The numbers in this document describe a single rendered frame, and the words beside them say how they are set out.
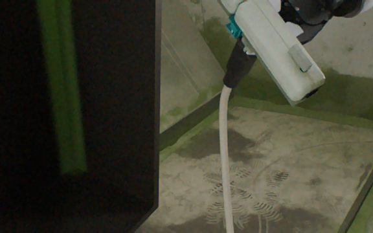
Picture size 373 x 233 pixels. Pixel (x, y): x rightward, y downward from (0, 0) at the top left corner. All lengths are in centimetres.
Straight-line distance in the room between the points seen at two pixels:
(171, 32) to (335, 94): 111
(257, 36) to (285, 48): 4
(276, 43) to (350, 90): 205
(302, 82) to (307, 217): 137
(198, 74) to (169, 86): 28
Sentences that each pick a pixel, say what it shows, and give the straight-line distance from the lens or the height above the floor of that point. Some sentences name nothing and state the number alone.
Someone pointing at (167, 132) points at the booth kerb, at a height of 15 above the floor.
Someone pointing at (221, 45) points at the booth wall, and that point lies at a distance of 290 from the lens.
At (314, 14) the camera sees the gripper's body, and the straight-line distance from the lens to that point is 67.
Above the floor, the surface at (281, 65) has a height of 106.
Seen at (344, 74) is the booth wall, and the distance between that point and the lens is 258.
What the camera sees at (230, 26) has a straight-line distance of 63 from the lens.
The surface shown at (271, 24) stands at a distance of 58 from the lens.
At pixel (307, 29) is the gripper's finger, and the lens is 66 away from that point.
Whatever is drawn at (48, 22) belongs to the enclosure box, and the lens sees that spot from 122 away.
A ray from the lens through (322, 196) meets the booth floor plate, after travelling 201.
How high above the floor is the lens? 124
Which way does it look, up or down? 25 degrees down
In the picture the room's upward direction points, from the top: 8 degrees counter-clockwise
